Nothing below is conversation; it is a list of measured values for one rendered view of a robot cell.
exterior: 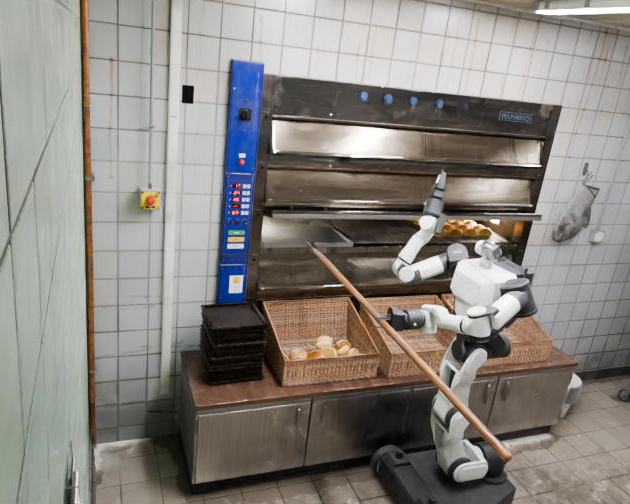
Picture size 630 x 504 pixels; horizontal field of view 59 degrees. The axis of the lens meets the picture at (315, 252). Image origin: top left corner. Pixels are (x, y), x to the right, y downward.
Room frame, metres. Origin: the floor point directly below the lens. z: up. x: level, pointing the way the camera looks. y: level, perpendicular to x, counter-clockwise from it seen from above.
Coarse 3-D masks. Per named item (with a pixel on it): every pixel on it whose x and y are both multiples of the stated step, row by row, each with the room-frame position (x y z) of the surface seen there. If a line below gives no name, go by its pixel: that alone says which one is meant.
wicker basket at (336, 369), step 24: (264, 312) 2.89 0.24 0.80; (288, 312) 2.97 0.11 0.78; (312, 312) 3.02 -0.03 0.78; (336, 312) 3.08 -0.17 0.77; (288, 336) 2.93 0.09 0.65; (336, 336) 3.05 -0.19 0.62; (360, 336) 2.92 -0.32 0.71; (312, 360) 2.55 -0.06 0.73; (336, 360) 2.61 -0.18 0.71; (360, 360) 2.66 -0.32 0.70; (288, 384) 2.51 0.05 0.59
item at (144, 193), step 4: (140, 188) 2.63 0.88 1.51; (144, 188) 2.64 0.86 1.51; (152, 188) 2.65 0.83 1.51; (156, 188) 2.66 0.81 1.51; (140, 192) 2.60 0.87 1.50; (144, 192) 2.60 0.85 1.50; (148, 192) 2.61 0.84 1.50; (152, 192) 2.62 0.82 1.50; (156, 192) 2.62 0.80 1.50; (160, 192) 2.63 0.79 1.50; (140, 196) 2.60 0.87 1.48; (144, 196) 2.60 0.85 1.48; (148, 196) 2.61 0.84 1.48; (152, 196) 2.62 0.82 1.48; (160, 196) 2.64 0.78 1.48; (140, 200) 2.60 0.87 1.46; (144, 200) 2.60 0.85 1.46; (156, 200) 2.62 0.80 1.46; (160, 200) 2.64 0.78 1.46; (140, 204) 2.60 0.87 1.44; (144, 204) 2.60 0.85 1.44; (156, 204) 2.62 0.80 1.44; (160, 204) 2.64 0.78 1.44; (140, 208) 2.60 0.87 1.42; (144, 208) 2.60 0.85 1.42; (148, 208) 2.61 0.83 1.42; (152, 208) 2.62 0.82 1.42; (156, 208) 2.62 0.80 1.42; (160, 208) 2.64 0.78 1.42
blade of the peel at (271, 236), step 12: (264, 228) 3.26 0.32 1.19; (276, 228) 3.29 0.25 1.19; (288, 228) 3.32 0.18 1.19; (300, 228) 3.35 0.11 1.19; (312, 228) 3.38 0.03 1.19; (324, 228) 3.41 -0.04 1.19; (264, 240) 3.04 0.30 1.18; (276, 240) 3.06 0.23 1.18; (288, 240) 3.09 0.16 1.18; (300, 240) 3.12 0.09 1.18; (312, 240) 3.14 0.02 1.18; (324, 240) 3.17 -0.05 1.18; (336, 240) 3.20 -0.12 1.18; (348, 240) 3.19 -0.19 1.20
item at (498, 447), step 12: (336, 276) 2.60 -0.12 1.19; (348, 288) 2.46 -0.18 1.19; (360, 300) 2.33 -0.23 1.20; (372, 312) 2.21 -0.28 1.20; (384, 324) 2.11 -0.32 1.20; (396, 336) 2.01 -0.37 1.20; (408, 348) 1.92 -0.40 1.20; (420, 360) 1.84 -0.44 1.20; (432, 372) 1.76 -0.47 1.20; (444, 384) 1.69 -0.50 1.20; (456, 396) 1.63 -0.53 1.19; (456, 408) 1.59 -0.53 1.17; (468, 408) 1.57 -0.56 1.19; (468, 420) 1.53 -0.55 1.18; (480, 432) 1.47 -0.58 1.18; (492, 444) 1.41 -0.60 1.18; (504, 456) 1.36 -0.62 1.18
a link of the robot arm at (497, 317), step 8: (504, 296) 2.16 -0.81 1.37; (512, 296) 2.15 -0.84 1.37; (496, 304) 2.11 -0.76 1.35; (504, 304) 2.10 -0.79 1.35; (512, 304) 2.11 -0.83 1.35; (472, 312) 2.05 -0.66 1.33; (480, 312) 2.03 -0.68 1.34; (488, 312) 2.03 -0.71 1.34; (496, 312) 2.05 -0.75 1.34; (504, 312) 2.07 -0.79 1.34; (512, 312) 2.09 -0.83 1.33; (496, 320) 2.03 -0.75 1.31; (504, 320) 2.05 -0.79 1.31; (496, 328) 2.03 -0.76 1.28
